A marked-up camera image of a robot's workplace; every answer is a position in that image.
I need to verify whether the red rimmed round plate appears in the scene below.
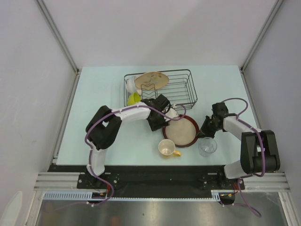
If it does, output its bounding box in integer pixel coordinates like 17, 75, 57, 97
162, 115, 199, 148

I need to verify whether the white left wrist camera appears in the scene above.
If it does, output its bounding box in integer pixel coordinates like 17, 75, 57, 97
164, 107, 179, 121

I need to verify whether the beige mug yellow handle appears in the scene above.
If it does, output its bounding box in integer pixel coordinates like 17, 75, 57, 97
158, 139, 182, 157

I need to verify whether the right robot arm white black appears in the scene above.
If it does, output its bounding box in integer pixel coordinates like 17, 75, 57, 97
196, 101, 281, 189

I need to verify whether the right aluminium frame post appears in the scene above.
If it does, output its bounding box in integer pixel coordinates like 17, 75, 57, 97
240, 0, 285, 73

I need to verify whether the aluminium front rail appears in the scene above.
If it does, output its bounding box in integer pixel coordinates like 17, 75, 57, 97
34, 172, 290, 192

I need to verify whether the yellow green bowl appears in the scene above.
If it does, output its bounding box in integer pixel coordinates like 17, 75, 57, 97
127, 92, 141, 106

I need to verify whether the dark wire dish rack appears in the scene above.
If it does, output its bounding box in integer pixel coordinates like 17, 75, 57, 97
124, 69, 198, 109

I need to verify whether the aluminium frame post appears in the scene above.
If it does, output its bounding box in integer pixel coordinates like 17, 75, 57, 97
240, 0, 285, 73
34, 0, 79, 74

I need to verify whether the clear plastic cup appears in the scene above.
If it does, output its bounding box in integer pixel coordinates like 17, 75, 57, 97
198, 137, 217, 157

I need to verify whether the beige bird pattern plate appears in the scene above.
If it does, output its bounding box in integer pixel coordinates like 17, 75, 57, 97
134, 72, 169, 90

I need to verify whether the left aluminium frame post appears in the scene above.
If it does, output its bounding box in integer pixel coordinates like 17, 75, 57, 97
34, 0, 79, 74

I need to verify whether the white slotted cable duct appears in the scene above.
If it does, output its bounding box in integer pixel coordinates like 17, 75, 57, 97
44, 190, 235, 202

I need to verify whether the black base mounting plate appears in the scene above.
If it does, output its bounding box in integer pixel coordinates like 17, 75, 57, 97
48, 164, 276, 192

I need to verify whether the white bowl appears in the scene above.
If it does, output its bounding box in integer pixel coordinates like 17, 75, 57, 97
126, 76, 142, 95

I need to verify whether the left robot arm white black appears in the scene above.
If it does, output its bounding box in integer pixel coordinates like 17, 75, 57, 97
85, 95, 171, 188

